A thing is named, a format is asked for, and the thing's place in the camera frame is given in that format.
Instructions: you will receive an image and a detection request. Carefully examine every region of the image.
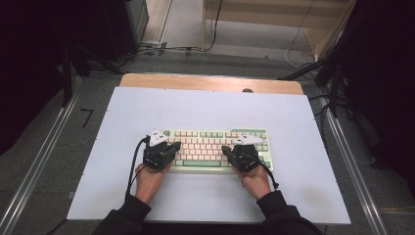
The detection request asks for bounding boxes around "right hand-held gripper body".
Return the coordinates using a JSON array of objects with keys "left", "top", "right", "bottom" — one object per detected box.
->
[{"left": 230, "top": 133, "right": 267, "bottom": 173}]

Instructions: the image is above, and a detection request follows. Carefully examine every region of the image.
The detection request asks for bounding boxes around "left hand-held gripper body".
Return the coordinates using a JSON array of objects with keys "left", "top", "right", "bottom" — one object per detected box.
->
[{"left": 142, "top": 129, "right": 172, "bottom": 171}]

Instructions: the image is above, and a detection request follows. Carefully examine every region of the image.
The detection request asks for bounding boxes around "green and cream keyboard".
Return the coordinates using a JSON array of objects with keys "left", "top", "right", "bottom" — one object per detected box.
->
[{"left": 161, "top": 127, "right": 274, "bottom": 174}]

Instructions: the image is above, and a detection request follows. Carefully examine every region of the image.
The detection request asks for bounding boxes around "person's right hand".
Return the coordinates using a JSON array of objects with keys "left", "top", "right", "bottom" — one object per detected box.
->
[{"left": 236, "top": 165, "right": 273, "bottom": 202}]

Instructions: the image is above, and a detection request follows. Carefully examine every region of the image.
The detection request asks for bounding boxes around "person's left hand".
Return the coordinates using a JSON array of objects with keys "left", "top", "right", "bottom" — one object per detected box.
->
[{"left": 134, "top": 162, "right": 174, "bottom": 206}]

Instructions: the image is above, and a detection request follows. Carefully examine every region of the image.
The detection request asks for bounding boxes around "white table board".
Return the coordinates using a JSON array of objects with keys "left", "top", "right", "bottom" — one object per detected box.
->
[{"left": 67, "top": 86, "right": 352, "bottom": 226}]

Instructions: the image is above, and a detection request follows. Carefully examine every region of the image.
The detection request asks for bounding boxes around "grey power strip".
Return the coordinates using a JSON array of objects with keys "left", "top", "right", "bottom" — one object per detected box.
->
[{"left": 140, "top": 40, "right": 168, "bottom": 51}]

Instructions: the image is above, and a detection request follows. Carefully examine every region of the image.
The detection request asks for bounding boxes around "black metal stand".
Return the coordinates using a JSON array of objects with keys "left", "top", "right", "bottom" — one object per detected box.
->
[{"left": 277, "top": 58, "right": 347, "bottom": 119}]

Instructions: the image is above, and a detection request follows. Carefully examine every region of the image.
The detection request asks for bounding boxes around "black cabinet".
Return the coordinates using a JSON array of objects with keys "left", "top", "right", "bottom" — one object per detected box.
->
[{"left": 100, "top": 0, "right": 150, "bottom": 63}]

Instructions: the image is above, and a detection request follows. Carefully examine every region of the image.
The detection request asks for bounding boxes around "light wooden shelf unit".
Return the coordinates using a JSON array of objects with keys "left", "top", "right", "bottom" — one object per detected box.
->
[{"left": 201, "top": 0, "right": 357, "bottom": 61}]

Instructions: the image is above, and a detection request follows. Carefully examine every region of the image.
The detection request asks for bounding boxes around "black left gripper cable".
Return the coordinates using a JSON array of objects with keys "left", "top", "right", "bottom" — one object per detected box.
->
[{"left": 125, "top": 135, "right": 152, "bottom": 198}]

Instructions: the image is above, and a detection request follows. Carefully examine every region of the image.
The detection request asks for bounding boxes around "bundle of floor cables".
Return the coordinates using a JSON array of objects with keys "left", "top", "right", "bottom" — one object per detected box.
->
[{"left": 116, "top": 44, "right": 204, "bottom": 64}]

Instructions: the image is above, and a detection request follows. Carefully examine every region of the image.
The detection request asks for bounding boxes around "metal floor rail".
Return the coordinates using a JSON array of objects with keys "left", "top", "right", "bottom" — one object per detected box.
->
[
  {"left": 0, "top": 77, "right": 82, "bottom": 235},
  {"left": 320, "top": 97, "right": 390, "bottom": 235}
]

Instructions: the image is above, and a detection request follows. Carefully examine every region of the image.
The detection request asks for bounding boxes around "white coiled cable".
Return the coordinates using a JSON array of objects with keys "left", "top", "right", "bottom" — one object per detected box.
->
[{"left": 284, "top": 41, "right": 319, "bottom": 71}]

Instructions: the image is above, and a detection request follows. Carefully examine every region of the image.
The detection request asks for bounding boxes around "black hanging cable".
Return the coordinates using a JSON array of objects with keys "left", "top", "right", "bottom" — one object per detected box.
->
[{"left": 207, "top": 0, "right": 224, "bottom": 52}]

